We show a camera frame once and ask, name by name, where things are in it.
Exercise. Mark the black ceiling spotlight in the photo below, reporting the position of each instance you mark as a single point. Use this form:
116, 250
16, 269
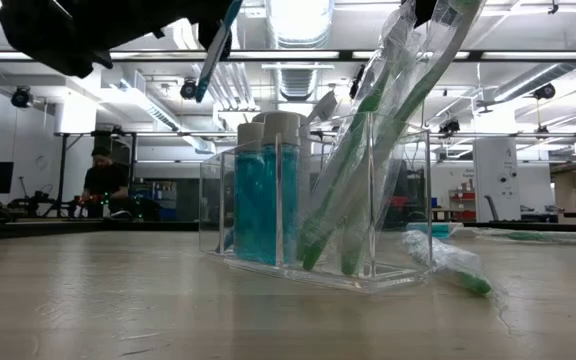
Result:
188, 90
20, 97
545, 91
449, 126

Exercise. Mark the white pillar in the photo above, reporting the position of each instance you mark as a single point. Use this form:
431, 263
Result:
495, 170

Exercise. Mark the silver ventilation duct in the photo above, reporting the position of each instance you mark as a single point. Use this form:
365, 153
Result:
298, 25

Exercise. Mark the green toothbrush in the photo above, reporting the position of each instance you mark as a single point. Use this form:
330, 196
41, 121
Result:
523, 235
363, 115
420, 92
473, 282

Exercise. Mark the clear acrylic organizer box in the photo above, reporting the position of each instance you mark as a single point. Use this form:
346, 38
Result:
368, 282

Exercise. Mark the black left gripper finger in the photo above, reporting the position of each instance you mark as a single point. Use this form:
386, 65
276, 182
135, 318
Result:
205, 30

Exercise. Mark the red shelf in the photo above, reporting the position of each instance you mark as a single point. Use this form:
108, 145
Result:
463, 202

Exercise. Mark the person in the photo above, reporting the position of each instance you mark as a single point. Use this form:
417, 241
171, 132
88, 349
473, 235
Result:
105, 182

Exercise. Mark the black background frame rig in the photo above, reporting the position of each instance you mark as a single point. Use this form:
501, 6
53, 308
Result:
62, 175

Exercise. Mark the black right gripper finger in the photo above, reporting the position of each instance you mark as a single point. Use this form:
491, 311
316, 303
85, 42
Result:
425, 12

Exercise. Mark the black overhead frame bar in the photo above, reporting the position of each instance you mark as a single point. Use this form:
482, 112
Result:
345, 55

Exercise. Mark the black metal table frame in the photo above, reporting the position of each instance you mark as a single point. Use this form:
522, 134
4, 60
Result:
68, 227

